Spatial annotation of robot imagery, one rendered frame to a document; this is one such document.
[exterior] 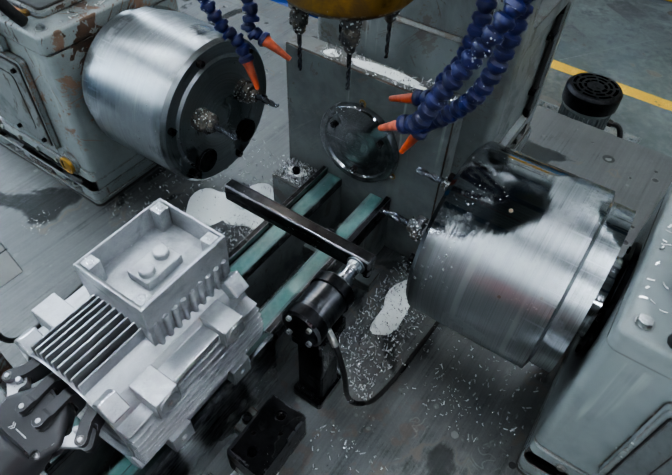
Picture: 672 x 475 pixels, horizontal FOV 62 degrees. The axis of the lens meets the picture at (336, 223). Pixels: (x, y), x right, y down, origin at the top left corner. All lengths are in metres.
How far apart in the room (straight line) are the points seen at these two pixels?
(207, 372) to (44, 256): 0.56
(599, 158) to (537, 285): 0.77
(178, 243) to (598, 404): 0.50
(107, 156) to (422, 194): 0.59
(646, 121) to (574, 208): 2.44
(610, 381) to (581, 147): 0.82
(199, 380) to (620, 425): 0.46
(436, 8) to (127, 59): 0.47
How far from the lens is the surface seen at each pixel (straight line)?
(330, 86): 0.91
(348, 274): 0.73
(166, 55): 0.90
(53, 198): 1.25
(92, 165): 1.14
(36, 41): 1.00
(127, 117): 0.94
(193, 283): 0.62
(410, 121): 0.63
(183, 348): 0.64
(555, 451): 0.82
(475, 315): 0.69
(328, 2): 0.65
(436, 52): 0.93
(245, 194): 0.83
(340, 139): 0.95
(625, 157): 1.42
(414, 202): 0.95
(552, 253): 0.65
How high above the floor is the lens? 1.61
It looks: 47 degrees down
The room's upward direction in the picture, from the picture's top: 3 degrees clockwise
